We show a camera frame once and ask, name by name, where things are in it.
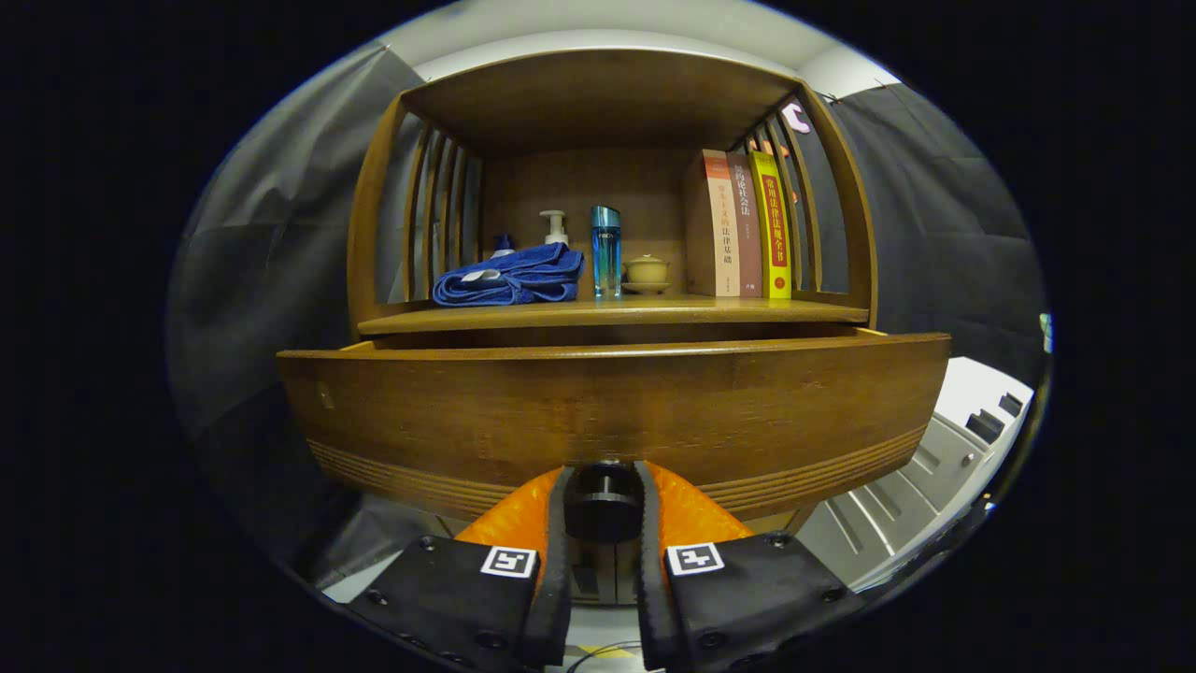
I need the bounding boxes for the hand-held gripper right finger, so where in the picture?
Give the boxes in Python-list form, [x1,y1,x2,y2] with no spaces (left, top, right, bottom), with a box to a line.
[634,460,865,673]

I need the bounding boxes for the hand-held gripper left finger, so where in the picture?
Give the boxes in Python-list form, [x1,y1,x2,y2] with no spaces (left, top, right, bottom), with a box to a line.
[348,465,574,673]

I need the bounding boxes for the brown wooden drawer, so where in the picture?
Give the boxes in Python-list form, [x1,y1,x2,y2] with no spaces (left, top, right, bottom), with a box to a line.
[278,329,952,545]

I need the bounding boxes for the wooden cabinet countertop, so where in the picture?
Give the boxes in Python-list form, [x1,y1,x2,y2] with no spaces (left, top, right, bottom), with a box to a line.
[358,295,871,337]

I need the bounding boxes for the wooden cabinet with slatted sides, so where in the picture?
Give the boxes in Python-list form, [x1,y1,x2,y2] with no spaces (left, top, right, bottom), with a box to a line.
[346,49,880,349]

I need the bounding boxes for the folded blue towel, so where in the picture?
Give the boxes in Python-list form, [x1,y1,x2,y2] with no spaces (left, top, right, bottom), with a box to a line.
[432,242,586,308]

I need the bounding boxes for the yellow lidded tea cup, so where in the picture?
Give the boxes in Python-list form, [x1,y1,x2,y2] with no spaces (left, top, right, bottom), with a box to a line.
[621,254,672,296]

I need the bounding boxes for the white panelled furniture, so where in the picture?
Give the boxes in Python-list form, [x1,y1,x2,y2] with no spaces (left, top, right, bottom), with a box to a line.
[794,356,1036,592]

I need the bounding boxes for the tall blue glass bottle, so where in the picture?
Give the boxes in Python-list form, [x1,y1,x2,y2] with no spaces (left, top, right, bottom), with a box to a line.
[590,206,623,300]

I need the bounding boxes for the cream and orange book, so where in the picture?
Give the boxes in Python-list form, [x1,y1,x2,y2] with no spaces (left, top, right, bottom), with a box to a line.
[684,150,742,298]

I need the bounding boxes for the brown book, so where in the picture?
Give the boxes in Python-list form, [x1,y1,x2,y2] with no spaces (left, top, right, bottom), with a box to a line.
[726,152,764,299]

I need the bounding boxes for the yellow and red book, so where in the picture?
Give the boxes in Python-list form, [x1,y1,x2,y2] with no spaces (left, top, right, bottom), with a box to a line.
[748,150,793,301]

